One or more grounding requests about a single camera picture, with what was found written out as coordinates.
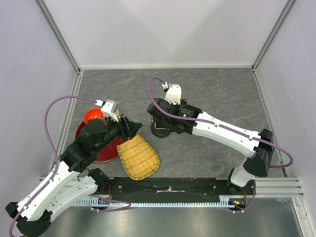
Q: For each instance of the black phone stand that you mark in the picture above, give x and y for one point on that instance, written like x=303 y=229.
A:
x=159 y=133

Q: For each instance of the orange bowl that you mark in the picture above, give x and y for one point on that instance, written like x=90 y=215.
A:
x=93 y=113

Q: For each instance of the red round tray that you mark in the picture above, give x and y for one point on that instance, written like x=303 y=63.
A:
x=110 y=152

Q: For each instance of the grey cable duct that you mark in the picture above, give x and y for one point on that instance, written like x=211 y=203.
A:
x=224 y=202

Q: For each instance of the pink case smartphone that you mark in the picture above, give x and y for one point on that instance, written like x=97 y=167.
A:
x=159 y=126

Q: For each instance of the woven bamboo basket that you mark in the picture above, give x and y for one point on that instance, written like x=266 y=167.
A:
x=138 y=158

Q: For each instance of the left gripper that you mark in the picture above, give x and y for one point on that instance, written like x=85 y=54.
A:
x=128 y=129

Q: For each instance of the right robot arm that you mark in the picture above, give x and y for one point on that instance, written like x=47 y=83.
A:
x=185 y=118

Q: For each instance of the cream ceramic cup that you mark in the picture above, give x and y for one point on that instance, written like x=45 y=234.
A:
x=118 y=114

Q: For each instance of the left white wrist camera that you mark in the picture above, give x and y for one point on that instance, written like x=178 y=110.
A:
x=108 y=109

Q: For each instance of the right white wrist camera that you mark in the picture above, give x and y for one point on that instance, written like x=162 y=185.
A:
x=173 y=93

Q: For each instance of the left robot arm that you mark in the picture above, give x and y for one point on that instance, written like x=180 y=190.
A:
x=34 y=214

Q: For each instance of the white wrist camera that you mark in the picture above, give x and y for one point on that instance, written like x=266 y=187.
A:
x=173 y=93
x=108 y=109

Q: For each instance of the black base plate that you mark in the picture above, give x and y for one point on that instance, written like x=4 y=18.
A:
x=174 y=190

